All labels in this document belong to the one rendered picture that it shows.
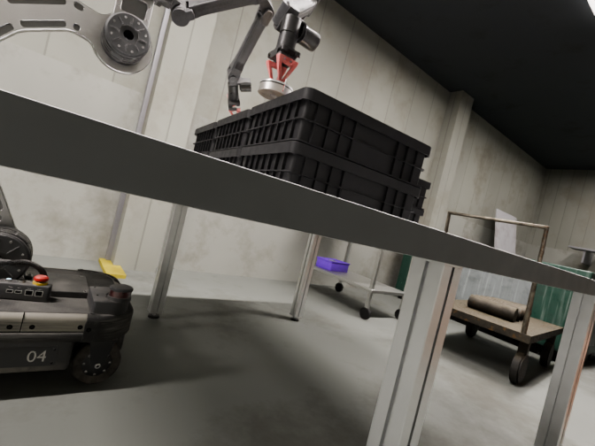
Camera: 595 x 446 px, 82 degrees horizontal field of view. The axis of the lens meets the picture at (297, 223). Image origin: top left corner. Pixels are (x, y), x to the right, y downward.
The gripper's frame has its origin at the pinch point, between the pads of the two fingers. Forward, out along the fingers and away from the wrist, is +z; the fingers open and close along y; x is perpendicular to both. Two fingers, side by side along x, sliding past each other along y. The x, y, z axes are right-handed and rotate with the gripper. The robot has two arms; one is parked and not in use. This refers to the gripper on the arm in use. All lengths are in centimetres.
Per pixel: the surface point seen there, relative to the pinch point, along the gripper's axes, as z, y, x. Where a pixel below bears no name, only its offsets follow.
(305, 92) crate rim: 13.3, -37.3, 9.4
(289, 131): 20.9, -34.5, 9.3
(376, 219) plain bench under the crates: 36, -71, 15
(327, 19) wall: -157, 208, -124
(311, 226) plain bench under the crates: 38, -72, 24
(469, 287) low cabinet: 70, 106, -310
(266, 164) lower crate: 27.7, -25.2, 8.7
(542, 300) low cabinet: 62, 42, -316
